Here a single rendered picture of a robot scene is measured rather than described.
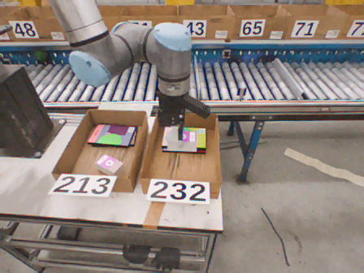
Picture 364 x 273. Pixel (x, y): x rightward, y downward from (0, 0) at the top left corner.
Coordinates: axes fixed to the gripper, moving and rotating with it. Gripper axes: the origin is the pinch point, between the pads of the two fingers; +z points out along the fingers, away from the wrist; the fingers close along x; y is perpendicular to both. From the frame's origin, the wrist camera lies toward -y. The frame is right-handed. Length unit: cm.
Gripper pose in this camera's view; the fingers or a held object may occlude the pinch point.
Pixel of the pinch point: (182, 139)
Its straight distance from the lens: 77.9
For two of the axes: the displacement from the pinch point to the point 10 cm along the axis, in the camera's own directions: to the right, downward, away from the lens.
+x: -0.6, 6.9, -7.3
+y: -10.0, -0.4, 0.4
